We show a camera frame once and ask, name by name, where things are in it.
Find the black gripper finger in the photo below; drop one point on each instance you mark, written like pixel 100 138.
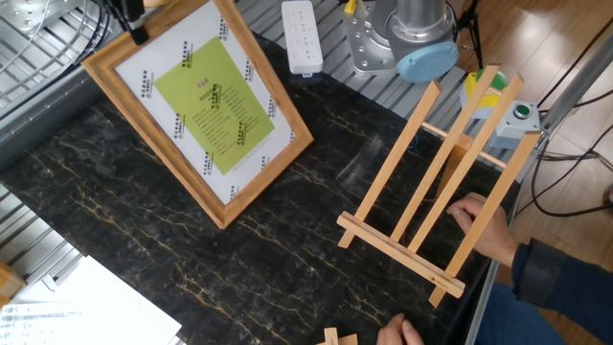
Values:
pixel 117 9
pixel 138 26

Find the wooden photo frame green print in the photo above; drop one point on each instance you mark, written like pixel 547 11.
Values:
pixel 215 100

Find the wooden tabletop easel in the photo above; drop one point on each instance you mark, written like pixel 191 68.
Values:
pixel 392 245

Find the silver grey UR5 robot arm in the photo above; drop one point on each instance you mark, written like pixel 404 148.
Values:
pixel 421 33

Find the right forearm dark blue sleeve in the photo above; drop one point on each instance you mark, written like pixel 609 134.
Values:
pixel 565 287

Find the person's left hand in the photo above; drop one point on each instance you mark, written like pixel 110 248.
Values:
pixel 400 333

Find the person's right hand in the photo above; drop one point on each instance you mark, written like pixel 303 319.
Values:
pixel 498 236

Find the silver perforated aluminium plate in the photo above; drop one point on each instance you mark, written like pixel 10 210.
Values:
pixel 29 12

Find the white power strip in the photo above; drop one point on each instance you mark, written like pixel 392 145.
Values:
pixel 301 38

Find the white paper stack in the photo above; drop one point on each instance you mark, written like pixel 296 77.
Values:
pixel 110 306

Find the small cardboard box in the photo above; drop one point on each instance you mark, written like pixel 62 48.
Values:
pixel 9 282

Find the printed text paper sheet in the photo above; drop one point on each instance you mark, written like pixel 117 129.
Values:
pixel 38 326

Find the black tripod stand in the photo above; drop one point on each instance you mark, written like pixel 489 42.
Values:
pixel 471 29

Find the yellow button box green button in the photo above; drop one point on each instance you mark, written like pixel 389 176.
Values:
pixel 486 100

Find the small wooden block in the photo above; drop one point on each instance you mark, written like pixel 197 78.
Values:
pixel 330 338

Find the grey button box green button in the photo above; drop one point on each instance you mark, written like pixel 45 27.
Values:
pixel 519 120

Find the aluminium table edge profile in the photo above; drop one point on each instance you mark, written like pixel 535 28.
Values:
pixel 481 306

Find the blue jeans leg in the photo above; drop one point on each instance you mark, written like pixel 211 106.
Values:
pixel 517 321

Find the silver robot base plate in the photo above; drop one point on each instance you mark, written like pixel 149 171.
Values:
pixel 364 48

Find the aluminium frame post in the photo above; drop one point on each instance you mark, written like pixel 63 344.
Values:
pixel 574 84

